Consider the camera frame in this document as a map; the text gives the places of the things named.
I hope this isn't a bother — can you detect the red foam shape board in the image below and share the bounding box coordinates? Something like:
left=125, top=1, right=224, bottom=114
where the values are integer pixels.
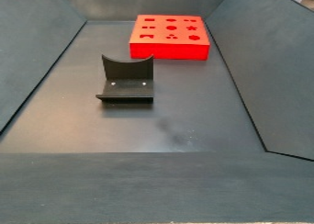
left=128, top=15, right=211, bottom=61

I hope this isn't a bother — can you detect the black curved fixture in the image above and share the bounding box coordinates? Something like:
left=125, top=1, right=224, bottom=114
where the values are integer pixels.
left=96, top=56, right=155, bottom=102

